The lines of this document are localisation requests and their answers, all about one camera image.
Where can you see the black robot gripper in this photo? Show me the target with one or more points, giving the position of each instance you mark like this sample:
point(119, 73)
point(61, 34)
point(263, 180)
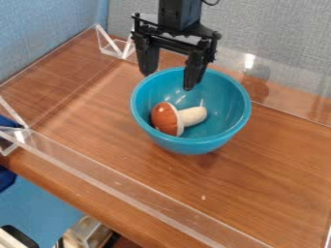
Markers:
point(175, 29)

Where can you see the brown and white toy mushroom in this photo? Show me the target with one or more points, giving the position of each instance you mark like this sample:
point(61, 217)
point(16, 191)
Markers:
point(171, 120)

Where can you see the blue bowl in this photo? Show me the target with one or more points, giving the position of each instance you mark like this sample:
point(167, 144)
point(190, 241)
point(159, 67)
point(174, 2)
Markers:
point(218, 92)

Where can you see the clear acrylic back barrier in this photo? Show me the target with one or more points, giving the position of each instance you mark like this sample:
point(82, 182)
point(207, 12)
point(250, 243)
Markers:
point(285, 69)

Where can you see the clear acrylic barrier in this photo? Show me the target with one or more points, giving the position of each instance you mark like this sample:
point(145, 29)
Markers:
point(142, 213)
point(285, 69)

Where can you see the clear acrylic front barrier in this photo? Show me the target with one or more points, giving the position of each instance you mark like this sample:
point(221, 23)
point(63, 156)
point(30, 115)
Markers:
point(142, 213)

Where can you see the black and white object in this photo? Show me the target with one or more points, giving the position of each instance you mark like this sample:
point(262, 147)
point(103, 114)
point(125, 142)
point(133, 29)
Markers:
point(12, 238)

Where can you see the clear acrylic corner bracket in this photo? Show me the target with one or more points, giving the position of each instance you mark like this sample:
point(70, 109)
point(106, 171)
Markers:
point(115, 47)

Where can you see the clear acrylic left bracket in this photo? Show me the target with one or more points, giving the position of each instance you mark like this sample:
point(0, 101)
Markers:
point(14, 129)

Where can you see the metal table frame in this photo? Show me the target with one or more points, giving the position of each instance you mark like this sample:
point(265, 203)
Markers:
point(89, 233)

